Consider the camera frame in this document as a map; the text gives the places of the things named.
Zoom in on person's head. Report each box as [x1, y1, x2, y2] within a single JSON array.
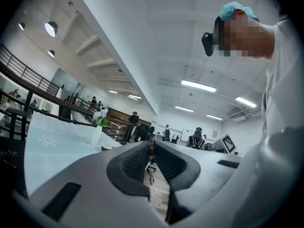
[[215, 8, 276, 61]]

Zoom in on blue hair cap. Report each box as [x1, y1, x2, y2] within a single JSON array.
[[218, 1, 260, 22]]

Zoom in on person's white shirt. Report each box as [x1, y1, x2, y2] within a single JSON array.
[[175, 14, 304, 228]]

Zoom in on white vase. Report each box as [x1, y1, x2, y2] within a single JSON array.
[[91, 124, 103, 146]]

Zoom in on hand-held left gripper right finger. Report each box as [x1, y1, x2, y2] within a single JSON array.
[[154, 141, 243, 225]]

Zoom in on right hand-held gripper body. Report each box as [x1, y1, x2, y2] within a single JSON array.
[[210, 133, 238, 155]]

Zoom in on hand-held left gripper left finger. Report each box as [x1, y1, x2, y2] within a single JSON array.
[[13, 140, 168, 228]]

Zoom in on whiteboard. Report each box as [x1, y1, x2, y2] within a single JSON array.
[[180, 128, 199, 143]]

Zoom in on white artificial flowers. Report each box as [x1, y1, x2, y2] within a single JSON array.
[[92, 108, 110, 128]]

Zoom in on black head-worn camera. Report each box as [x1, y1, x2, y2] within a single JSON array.
[[201, 15, 225, 57]]

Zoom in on black mezzanine railing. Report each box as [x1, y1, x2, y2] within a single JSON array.
[[0, 43, 60, 97]]

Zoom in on black stair railing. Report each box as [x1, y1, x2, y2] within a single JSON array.
[[0, 89, 135, 145]]

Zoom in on light blue floral tablecloth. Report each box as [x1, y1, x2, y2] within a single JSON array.
[[24, 111, 123, 197]]

